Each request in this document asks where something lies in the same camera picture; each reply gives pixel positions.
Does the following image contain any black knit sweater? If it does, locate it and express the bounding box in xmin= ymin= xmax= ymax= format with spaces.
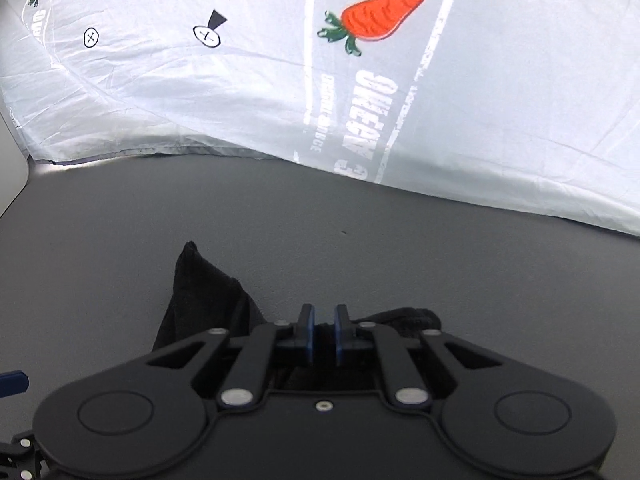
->
xmin=152 ymin=242 xmax=442 ymax=351

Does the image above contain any white carrot print storage bag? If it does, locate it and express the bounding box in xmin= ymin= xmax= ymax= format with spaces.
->
xmin=1 ymin=0 xmax=639 ymax=234

